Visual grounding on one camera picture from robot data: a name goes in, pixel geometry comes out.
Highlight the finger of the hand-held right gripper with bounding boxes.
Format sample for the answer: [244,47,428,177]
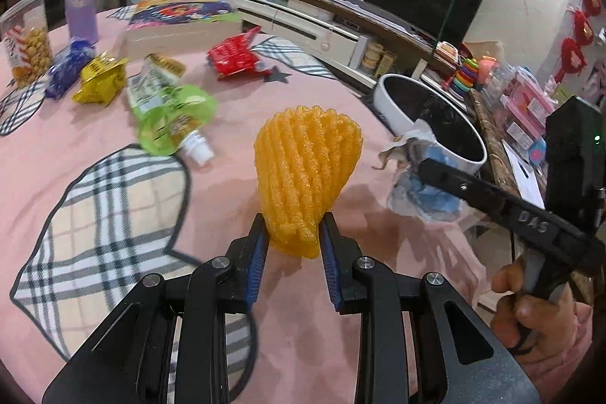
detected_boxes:
[417,159,600,276]

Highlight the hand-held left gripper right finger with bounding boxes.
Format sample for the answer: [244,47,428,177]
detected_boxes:
[318,215,543,404]

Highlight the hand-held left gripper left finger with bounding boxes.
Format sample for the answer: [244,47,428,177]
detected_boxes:
[42,212,270,404]

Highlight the orange foam fruit net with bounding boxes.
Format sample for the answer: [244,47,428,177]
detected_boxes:
[254,105,364,260]

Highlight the white round trash bin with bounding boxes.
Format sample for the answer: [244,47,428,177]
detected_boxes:
[373,73,488,178]

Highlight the green spout drink pouch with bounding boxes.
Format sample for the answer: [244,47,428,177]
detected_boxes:
[127,54,219,168]

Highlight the red snack packet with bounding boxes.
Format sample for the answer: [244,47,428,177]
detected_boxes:
[207,26,263,80]

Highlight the yellow snack wrapper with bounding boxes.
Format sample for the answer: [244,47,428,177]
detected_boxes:
[72,53,128,104]

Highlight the blue snack wrapper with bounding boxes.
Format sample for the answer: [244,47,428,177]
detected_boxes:
[45,39,95,100]

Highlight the person's right hand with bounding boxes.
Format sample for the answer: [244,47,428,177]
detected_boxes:
[490,256,595,355]

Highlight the brown marble side table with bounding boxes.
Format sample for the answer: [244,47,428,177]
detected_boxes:
[466,92,550,215]

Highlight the white paper sheet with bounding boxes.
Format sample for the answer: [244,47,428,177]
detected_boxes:
[503,141,547,208]

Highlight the pink toy storage box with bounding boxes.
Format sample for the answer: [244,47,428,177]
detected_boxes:
[492,63,559,149]

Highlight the toy cash register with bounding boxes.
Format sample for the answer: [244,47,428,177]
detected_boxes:
[436,41,462,64]

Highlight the yellow stacked containers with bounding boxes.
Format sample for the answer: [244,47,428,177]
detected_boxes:
[362,43,385,71]

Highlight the white TV cabinet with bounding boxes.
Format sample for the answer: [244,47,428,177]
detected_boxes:
[222,0,474,92]

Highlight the colourful picture book box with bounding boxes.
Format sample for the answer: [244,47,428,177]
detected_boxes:
[125,0,244,59]

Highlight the clear snack jar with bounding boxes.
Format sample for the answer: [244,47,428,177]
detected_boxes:
[0,0,54,89]

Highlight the rainbow stacking ring toy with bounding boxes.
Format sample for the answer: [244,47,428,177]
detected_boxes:
[450,58,481,99]

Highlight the red heart string ornament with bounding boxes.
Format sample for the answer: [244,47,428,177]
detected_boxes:
[551,0,606,85]

